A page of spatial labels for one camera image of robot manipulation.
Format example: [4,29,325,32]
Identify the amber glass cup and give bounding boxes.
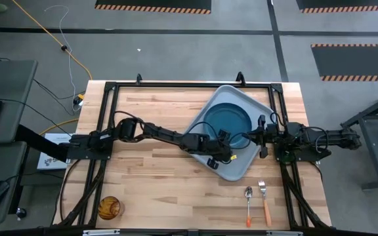
[97,195,126,221]

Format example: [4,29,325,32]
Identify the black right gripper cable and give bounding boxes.
[269,111,287,128]

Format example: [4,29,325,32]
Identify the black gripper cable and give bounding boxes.
[186,121,222,140]
[269,111,287,128]

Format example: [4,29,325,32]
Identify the fork with orange handle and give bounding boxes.
[257,180,272,227]

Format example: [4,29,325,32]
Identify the yellow floor cable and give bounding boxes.
[10,0,94,136]

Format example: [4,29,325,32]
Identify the white printed box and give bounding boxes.
[37,132,74,171]

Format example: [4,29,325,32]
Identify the white floor cable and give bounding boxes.
[43,5,78,99]

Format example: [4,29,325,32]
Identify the blue round plate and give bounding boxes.
[203,102,253,150]

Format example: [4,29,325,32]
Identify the spoon with orange handle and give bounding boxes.
[243,186,254,229]

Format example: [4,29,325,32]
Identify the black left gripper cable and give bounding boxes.
[186,121,222,140]

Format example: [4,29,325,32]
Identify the grey plastic tray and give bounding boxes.
[184,84,277,182]

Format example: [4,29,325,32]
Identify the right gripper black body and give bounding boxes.
[246,123,280,148]

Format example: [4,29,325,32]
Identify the black aluminium table frame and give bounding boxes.
[52,71,333,230]

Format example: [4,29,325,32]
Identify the silver metal bracket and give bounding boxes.
[82,229,121,236]
[266,230,303,236]

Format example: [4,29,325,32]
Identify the black desk support bar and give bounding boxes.
[14,124,69,163]

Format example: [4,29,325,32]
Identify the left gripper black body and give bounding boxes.
[204,134,234,164]

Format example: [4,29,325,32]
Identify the small grey desk top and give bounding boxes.
[0,141,28,226]

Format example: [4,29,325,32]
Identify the large grey desk top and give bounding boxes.
[0,60,39,145]

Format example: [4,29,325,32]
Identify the wide black hazard-striped mat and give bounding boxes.
[94,0,212,15]

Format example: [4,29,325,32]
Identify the black double-striped hazard mat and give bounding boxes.
[310,43,378,82]

